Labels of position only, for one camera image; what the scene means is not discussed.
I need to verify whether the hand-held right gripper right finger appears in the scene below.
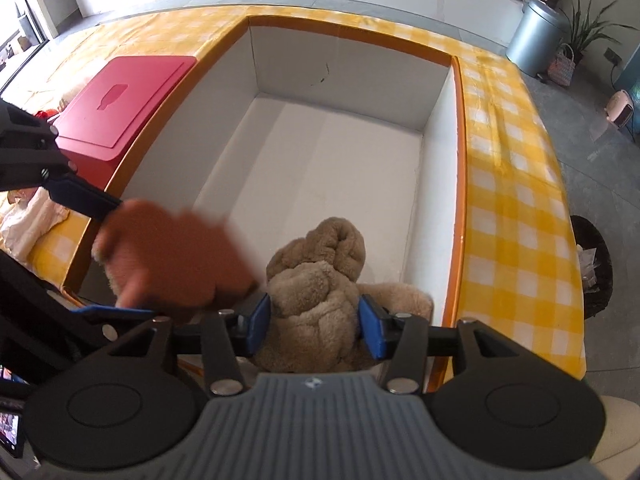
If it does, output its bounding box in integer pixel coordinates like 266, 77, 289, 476
357, 294, 507, 395

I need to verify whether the woven patterned basket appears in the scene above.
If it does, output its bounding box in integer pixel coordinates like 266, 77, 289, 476
545, 44, 577, 87

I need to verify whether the beige teddy plush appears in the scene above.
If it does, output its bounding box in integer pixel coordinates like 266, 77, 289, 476
252, 216, 434, 374

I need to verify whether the brown plush toy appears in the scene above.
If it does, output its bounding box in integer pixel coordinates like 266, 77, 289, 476
92, 199, 262, 312

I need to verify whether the cream ruffled plush toy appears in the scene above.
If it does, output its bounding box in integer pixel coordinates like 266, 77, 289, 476
0, 187, 72, 267

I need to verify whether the black wicker basket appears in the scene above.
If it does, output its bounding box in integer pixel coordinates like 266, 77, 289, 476
570, 215, 614, 321

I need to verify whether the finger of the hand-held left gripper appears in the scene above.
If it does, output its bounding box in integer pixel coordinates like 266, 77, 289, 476
0, 252, 157, 383
0, 100, 124, 224

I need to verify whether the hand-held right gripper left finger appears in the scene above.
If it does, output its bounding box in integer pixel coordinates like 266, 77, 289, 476
125, 293, 273, 397

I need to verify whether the teal cabinet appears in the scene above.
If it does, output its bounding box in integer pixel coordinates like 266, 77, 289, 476
615, 55, 640, 113

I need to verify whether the large yellow checked box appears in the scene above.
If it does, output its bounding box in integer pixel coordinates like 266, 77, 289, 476
0, 4, 589, 396

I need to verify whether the silver trash can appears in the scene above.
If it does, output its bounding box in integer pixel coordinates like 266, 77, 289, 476
506, 0, 571, 79

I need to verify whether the green potted plant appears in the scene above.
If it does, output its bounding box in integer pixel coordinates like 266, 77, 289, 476
557, 0, 627, 66

